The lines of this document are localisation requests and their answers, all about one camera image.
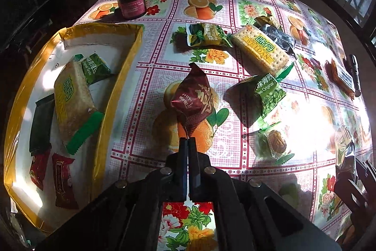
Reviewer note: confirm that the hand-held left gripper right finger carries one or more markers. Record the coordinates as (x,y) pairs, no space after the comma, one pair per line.
(194,162)

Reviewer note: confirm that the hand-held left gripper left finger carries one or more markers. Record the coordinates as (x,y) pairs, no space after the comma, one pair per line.
(182,162)

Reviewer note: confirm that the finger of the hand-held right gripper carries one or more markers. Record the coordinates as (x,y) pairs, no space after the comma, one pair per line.
(349,192)
(365,170)

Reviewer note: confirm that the black foil packet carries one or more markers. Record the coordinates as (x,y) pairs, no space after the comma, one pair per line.
(345,148)
(279,36)

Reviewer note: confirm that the brown snack packet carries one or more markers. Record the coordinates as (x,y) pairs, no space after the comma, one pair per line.
(194,98)

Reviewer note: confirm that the clear green cake packet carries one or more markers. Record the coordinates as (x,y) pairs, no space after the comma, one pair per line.
(277,140)

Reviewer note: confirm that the orange cracker packet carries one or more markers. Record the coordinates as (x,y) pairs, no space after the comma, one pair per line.
(340,77)

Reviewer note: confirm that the red and white packet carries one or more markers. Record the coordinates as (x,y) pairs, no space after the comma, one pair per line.
(64,180)

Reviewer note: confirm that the green yellow cracker packet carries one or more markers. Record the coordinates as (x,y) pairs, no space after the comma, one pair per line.
(73,104)
(258,48)

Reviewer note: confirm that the dark green pea packet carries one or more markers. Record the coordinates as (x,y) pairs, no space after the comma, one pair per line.
(95,68)

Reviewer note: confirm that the yellow green pea packet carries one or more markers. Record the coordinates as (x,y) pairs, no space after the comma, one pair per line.
(208,35)

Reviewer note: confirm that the red packet with round logo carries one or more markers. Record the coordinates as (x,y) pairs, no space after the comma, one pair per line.
(39,171)

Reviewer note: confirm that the white box with yellow tape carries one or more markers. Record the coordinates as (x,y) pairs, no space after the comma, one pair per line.
(100,45)

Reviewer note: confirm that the long dark green packet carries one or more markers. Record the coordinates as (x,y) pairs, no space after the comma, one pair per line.
(41,127)

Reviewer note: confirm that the small yellow green packet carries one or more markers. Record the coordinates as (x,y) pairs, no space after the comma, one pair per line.
(265,21)

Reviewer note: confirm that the black flashlight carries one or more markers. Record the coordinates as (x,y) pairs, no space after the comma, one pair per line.
(355,74)

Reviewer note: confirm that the fruit and flower tablecloth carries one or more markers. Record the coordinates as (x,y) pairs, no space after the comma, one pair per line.
(158,68)

